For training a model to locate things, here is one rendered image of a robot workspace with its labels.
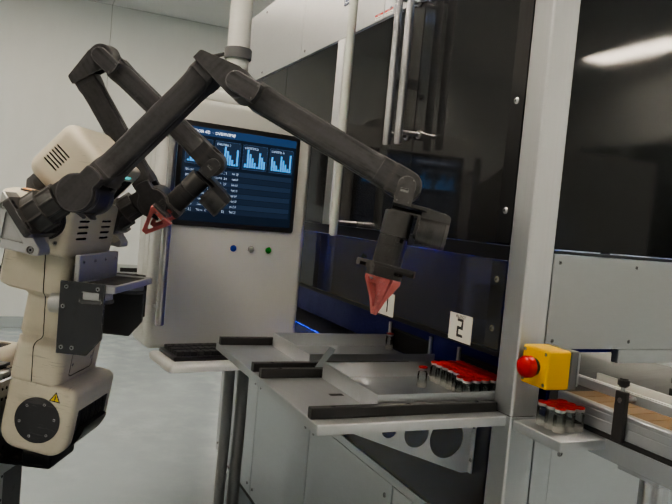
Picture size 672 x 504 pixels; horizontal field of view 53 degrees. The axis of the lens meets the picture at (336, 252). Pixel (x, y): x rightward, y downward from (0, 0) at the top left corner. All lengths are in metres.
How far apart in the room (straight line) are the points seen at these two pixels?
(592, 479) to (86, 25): 5.95
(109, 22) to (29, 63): 0.79
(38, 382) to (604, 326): 1.23
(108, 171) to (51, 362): 0.47
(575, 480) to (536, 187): 0.61
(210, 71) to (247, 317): 1.00
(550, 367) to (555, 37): 0.61
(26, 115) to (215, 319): 4.70
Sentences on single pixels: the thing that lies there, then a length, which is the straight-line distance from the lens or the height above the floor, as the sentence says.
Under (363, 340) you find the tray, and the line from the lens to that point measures 1.93.
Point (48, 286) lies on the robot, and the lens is 1.67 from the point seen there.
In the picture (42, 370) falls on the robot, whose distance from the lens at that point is 1.67.
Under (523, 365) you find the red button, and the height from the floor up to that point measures 1.00.
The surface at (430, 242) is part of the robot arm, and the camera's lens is 1.30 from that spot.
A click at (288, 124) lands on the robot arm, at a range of 1.34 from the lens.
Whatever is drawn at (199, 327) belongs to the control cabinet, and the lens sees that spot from 2.13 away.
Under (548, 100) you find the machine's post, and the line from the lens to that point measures 1.38.
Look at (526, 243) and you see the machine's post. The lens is 1.35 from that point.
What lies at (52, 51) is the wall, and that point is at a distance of 6.71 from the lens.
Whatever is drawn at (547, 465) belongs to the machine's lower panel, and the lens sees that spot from 1.49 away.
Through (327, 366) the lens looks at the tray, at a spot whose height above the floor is 0.91.
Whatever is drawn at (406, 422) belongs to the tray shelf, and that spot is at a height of 0.88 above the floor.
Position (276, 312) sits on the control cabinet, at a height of 0.91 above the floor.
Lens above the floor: 1.24
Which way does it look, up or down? 3 degrees down
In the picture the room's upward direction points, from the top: 5 degrees clockwise
